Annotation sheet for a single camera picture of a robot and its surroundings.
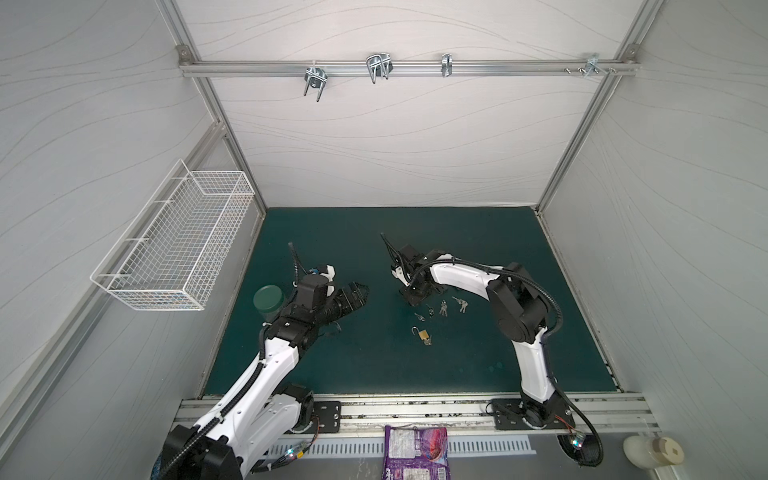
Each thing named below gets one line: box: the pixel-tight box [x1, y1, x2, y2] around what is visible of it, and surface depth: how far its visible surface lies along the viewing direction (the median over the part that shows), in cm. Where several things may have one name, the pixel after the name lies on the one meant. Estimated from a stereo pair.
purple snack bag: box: [382, 425, 451, 480], surface depth 69 cm
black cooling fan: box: [556, 432, 603, 467], surface depth 73 cm
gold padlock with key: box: [411, 326, 432, 346], surface depth 89 cm
